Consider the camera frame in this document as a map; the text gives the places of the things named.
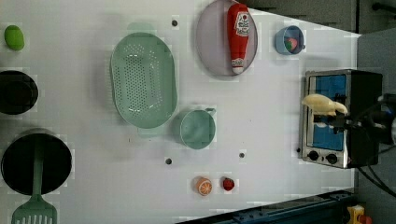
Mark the blue metal table frame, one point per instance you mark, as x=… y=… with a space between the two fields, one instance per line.
x=327 y=208

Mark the pink round plate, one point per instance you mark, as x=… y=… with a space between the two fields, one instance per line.
x=212 y=40

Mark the toy orange half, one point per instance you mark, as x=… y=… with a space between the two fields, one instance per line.
x=204 y=186

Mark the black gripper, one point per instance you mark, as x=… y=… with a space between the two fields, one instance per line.
x=377 y=121

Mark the silver black toaster oven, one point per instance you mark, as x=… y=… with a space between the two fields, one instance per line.
x=356 y=90

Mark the yellow plush peeled banana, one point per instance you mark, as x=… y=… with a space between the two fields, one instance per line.
x=323 y=106

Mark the green slotted spatula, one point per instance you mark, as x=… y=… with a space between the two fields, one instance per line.
x=36 y=210

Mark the small black bowl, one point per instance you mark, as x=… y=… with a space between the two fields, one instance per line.
x=18 y=92

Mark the green mug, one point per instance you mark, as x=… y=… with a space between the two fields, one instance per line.
x=197 y=128

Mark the green perforated colander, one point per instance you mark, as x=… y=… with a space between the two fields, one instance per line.
x=144 y=83

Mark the yellow red emergency button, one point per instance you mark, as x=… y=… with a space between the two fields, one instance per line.
x=357 y=215

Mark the green toy lime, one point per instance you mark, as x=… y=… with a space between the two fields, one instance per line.
x=14 y=37

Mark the blue mug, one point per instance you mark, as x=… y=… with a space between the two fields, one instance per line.
x=289 y=40

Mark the black pot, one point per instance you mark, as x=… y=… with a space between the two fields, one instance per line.
x=17 y=164

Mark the red plush ketchup bottle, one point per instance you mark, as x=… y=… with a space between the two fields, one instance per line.
x=238 y=32

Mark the red toy strawberry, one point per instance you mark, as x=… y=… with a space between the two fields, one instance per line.
x=228 y=184

